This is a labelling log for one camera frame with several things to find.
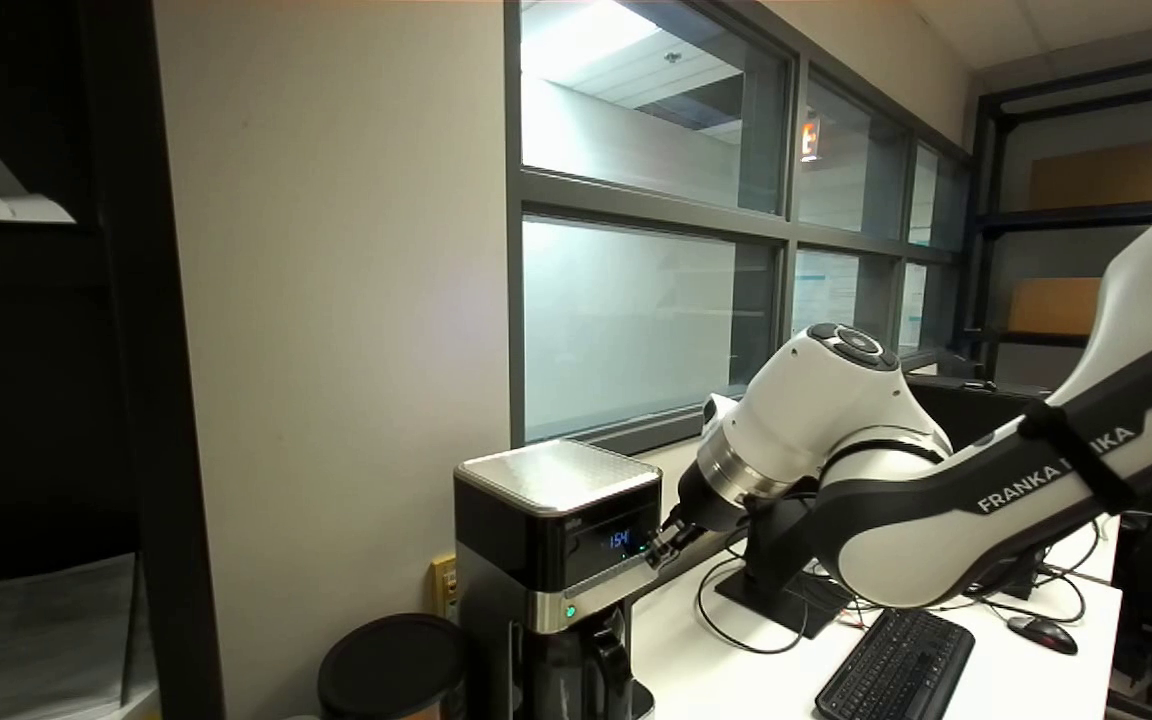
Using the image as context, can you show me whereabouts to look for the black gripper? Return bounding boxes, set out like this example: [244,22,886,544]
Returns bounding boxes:
[653,456,746,557]

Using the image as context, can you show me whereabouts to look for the black silver coffee machine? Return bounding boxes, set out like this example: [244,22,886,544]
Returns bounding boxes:
[452,436,668,720]

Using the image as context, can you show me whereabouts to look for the black monitor stand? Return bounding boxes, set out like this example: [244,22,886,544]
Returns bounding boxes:
[713,484,857,640]

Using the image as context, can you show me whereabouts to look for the black computer keyboard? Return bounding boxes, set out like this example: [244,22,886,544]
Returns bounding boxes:
[812,610,981,720]

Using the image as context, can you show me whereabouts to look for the black round bin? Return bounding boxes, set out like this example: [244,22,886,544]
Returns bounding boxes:
[314,610,471,720]

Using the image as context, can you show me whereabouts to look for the small cardboard box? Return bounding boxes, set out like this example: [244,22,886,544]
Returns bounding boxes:
[1003,273,1102,339]

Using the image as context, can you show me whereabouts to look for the black shelving rack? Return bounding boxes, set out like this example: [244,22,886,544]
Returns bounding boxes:
[954,47,1152,391]

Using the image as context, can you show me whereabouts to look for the black bookshelf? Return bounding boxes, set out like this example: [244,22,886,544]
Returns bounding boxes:
[0,0,226,720]

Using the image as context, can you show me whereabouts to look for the large cardboard box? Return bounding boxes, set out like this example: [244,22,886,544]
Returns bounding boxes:
[1026,138,1152,211]

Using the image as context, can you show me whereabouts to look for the thin black desk cable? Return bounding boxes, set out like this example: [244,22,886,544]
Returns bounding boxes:
[689,548,807,662]

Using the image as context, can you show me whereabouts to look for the yellow wall outlet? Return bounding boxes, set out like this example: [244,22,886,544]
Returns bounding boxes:
[422,548,462,621]

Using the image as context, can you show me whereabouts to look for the grey window frame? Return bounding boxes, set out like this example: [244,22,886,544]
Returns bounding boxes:
[499,0,984,462]

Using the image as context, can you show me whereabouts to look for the black arm strap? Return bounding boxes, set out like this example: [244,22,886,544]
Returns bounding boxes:
[1017,402,1139,519]

